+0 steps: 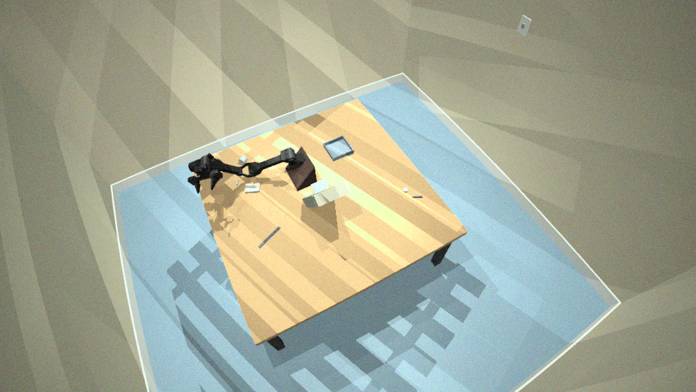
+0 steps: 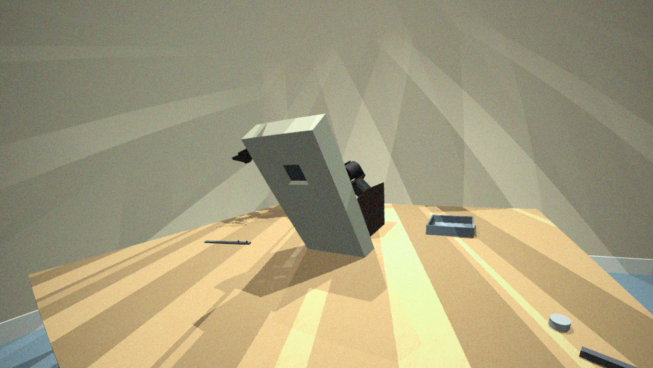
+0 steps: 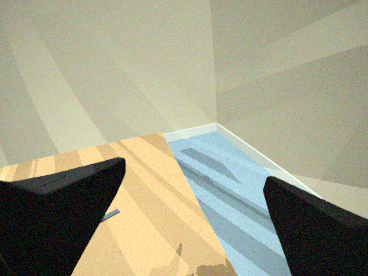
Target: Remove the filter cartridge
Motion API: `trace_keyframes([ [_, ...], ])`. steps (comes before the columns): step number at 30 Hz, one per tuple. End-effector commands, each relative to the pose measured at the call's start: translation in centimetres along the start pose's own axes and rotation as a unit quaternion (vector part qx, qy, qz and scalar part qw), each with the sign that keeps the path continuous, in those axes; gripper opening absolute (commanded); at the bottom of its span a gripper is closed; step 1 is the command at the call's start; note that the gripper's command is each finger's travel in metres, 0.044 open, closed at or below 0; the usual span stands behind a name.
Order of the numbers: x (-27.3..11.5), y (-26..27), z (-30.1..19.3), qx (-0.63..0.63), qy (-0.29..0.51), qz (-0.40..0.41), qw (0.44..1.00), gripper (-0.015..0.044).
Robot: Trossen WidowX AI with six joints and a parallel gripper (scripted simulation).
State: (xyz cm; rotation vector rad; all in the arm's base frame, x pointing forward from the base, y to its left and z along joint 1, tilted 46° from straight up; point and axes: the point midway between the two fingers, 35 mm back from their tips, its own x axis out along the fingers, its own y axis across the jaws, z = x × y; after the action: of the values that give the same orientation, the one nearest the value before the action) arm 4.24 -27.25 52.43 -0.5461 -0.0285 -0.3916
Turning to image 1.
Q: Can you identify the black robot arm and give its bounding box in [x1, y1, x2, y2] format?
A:
[188, 148, 305, 177]

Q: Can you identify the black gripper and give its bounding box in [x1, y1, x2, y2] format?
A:
[187, 164, 223, 194]

